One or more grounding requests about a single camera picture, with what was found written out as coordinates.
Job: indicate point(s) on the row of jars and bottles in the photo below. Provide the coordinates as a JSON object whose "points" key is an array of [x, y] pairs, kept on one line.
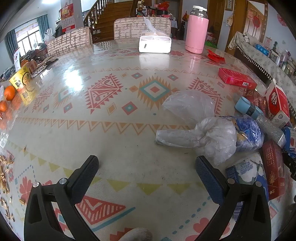
{"points": [[285, 61]]}

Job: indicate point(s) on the orange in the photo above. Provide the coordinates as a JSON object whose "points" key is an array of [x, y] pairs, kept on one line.
{"points": [[3, 106], [9, 93]]}

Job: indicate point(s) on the teal curtain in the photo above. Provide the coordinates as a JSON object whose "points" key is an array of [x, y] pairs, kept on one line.
{"points": [[11, 46], [43, 26]]}

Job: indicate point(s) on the red flat box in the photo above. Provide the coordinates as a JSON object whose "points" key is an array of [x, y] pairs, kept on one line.
{"points": [[233, 77]]}

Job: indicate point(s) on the blue snack packet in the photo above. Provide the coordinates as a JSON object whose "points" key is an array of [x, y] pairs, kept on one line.
{"points": [[249, 132]]}

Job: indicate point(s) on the red wall calendar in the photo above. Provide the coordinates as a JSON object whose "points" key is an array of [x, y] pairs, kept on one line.
{"points": [[67, 18]]}

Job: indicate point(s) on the orange snack packet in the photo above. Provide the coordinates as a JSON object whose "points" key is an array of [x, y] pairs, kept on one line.
{"points": [[30, 66]]}

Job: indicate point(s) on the pink thermos bottle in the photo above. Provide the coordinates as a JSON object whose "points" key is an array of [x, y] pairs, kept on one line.
{"points": [[196, 32]]}

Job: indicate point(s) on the white and red carton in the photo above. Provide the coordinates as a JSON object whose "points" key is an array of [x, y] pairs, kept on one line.
{"points": [[278, 104]]}

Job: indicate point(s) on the person's left hand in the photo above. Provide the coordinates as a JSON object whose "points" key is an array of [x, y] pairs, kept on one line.
{"points": [[137, 235]]}

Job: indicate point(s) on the yellow instant noodle cup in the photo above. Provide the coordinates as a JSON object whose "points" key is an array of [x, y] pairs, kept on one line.
{"points": [[20, 77]]}

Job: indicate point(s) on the small desk calendar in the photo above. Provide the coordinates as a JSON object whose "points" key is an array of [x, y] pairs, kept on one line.
{"points": [[269, 42]]}

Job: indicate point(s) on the dark red box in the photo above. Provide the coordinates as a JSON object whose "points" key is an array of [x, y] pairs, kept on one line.
{"points": [[272, 166]]}

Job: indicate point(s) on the knotted clear plastic bag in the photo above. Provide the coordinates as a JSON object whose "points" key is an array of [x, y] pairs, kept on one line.
{"points": [[215, 139]]}

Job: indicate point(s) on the cluttered side table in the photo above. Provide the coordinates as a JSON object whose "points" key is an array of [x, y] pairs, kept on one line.
{"points": [[161, 9]]}

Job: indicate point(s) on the blue and white tissue pack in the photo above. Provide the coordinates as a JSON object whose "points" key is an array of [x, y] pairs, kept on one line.
{"points": [[247, 169]]}

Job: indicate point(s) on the red plastic wrapper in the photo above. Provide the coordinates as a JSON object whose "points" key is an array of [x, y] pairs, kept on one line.
{"points": [[216, 57]]}

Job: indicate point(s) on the sideboard with patterned cloth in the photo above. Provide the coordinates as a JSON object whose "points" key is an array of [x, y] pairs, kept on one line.
{"points": [[252, 58]]}

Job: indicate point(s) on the blue box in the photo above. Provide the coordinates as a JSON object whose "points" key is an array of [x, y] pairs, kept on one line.
{"points": [[261, 49]]}

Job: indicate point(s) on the wooden staircase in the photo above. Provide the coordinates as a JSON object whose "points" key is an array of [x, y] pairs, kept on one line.
{"points": [[111, 18]]}

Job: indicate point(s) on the patterned fabric chair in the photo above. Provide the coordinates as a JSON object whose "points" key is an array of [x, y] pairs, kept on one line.
{"points": [[129, 27], [69, 41]]}

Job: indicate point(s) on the dark red patterned bag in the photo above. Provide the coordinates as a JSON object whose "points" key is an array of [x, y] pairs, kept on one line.
{"points": [[256, 99]]}

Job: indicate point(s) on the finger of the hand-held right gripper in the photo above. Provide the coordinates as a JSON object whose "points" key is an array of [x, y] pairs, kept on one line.
{"points": [[290, 165]]}

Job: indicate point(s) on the framed picture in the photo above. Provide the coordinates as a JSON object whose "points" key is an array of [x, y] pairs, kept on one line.
{"points": [[229, 4]]}

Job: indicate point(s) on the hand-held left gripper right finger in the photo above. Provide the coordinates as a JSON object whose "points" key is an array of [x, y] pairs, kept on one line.
{"points": [[209, 178]]}

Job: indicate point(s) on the white tissue box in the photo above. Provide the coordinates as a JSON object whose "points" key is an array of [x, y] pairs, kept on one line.
{"points": [[155, 45]]}

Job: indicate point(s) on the green plastic bag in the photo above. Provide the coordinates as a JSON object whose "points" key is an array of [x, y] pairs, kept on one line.
{"points": [[210, 43]]}

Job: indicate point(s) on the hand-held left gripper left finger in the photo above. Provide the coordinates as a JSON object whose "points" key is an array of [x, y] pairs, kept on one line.
{"points": [[86, 173]]}

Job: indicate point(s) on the white paper sign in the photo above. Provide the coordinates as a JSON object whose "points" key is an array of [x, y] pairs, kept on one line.
{"points": [[16, 59]]}

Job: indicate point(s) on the wooden door with red decoration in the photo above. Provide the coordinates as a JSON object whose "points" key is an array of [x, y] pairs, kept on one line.
{"points": [[254, 20]]}

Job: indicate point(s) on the window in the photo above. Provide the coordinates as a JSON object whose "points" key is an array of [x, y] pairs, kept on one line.
{"points": [[27, 38]]}

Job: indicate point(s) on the pile of seed shells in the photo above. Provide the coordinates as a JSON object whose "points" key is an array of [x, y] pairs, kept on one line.
{"points": [[4, 176]]}

